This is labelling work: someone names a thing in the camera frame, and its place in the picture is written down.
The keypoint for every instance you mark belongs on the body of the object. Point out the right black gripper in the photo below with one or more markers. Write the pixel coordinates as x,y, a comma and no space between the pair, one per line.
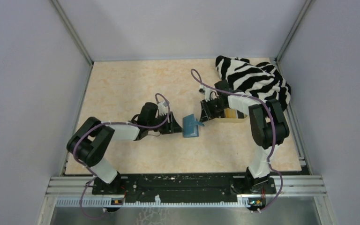
206,114

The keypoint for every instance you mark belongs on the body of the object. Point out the blue leather card holder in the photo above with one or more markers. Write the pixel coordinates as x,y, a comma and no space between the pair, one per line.
191,126

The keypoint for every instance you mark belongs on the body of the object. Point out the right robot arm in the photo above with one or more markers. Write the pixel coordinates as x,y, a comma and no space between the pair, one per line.
267,122

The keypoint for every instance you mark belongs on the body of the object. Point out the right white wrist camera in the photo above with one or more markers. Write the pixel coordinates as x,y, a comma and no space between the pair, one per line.
207,92

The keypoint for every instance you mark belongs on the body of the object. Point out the white slotted cable duct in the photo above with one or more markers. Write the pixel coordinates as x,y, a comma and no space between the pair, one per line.
107,202

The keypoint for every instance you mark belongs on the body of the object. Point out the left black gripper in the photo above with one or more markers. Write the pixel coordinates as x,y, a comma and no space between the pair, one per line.
171,127

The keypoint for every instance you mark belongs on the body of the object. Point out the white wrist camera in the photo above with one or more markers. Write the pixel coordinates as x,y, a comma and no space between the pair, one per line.
163,108
207,92

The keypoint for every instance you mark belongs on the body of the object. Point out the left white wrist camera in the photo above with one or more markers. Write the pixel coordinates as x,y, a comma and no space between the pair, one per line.
163,108

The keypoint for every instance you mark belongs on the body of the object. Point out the zebra striped cloth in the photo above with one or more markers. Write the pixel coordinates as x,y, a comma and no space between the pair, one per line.
262,80

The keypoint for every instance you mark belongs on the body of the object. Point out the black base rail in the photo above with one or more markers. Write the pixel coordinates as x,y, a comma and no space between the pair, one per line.
181,187

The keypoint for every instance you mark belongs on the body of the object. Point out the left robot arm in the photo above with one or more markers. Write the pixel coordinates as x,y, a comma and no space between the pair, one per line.
90,142

